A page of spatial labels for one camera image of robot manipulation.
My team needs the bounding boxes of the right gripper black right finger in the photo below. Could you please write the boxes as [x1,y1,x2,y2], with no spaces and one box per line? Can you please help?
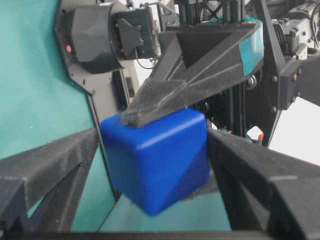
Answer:
[208,129,320,240]

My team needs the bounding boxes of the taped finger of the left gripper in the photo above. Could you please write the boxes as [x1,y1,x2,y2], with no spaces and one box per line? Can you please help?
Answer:
[121,21,264,128]

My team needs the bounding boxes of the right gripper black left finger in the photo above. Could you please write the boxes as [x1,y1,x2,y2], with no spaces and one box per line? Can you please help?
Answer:
[0,128,99,235]

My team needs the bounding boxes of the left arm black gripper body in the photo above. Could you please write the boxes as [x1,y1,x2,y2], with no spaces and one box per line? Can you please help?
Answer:
[173,0,320,146]

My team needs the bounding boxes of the blue block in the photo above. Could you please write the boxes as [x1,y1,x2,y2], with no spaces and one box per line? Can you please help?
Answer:
[100,109,210,216]

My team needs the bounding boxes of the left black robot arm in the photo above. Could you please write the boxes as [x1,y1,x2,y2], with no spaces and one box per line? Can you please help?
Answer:
[55,0,320,146]

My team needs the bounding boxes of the green table cloth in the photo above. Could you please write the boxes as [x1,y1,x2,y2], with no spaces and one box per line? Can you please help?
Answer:
[0,0,231,232]

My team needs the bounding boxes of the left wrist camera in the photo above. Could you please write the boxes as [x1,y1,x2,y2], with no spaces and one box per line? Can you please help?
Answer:
[272,0,320,61]

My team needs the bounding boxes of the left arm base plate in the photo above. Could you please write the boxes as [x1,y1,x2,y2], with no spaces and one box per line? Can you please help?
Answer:
[54,23,130,176]

